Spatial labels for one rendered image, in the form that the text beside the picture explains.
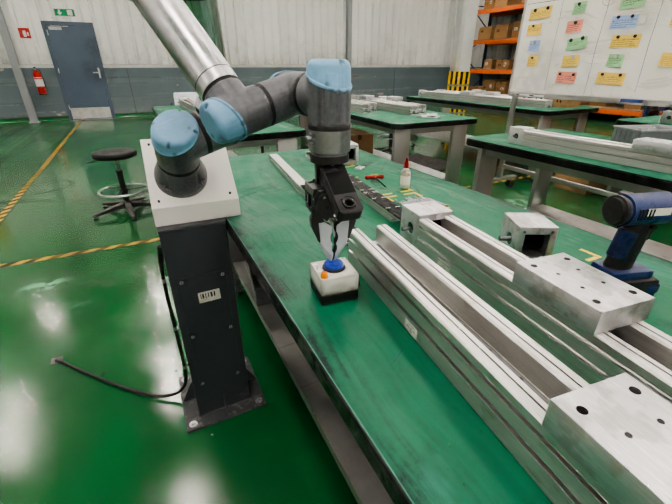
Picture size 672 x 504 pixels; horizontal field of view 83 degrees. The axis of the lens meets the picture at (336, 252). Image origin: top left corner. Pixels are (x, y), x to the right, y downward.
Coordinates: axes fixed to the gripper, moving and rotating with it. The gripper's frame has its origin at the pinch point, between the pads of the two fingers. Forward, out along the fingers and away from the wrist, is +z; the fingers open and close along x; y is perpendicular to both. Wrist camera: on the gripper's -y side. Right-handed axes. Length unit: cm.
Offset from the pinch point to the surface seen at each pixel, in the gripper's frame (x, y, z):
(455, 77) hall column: -500, 659, -12
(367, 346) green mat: 0.3, -18.1, 8.7
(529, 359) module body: -15.3, -35.9, 1.1
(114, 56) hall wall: 179, 1093, -53
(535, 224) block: -49.7, -2.3, -0.9
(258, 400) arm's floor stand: 15, 48, 85
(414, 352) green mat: -6.5, -22.1, 8.6
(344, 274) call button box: -1.1, -3.4, 2.7
